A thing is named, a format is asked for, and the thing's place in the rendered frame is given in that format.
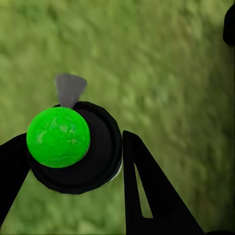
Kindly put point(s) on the pesticide atomizer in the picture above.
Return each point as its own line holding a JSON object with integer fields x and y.
{"x": 77, "y": 146}

